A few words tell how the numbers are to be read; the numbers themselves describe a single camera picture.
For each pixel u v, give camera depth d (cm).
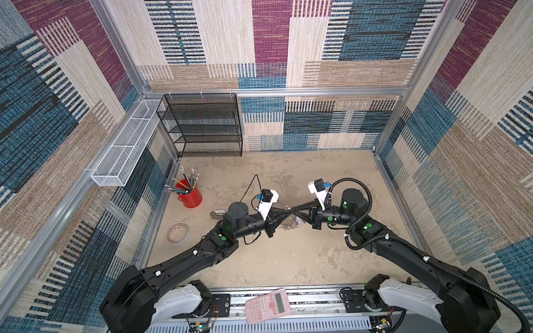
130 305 40
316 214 63
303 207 67
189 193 91
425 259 46
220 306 73
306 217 68
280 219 70
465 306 39
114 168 70
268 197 61
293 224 71
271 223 62
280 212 67
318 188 64
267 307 72
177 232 91
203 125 110
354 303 73
